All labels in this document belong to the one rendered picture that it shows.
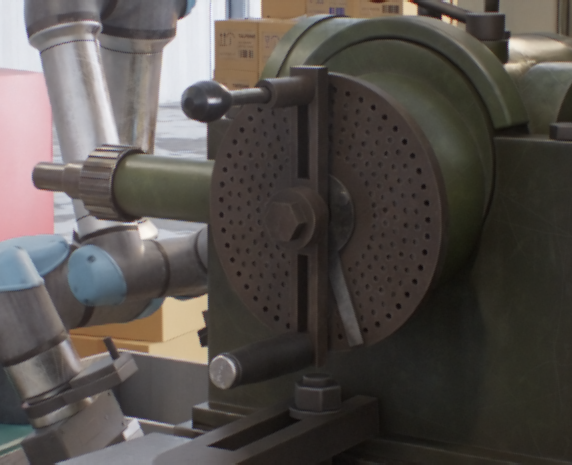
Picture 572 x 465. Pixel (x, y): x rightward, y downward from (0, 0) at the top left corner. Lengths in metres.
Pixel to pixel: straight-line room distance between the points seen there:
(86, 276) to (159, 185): 1.05
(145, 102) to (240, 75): 7.54
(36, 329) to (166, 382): 1.76
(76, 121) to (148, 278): 0.22
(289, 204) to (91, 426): 0.85
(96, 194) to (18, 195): 4.31
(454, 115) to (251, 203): 0.15
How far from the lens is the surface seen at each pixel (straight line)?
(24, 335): 2.07
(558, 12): 1.71
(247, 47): 10.17
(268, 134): 1.35
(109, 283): 2.47
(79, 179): 1.50
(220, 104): 1.21
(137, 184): 1.45
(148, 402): 3.86
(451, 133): 1.34
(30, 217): 5.81
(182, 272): 2.53
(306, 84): 1.29
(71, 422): 2.08
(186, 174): 1.43
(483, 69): 1.35
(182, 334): 5.62
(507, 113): 1.35
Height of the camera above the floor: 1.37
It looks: 9 degrees down
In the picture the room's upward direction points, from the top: straight up
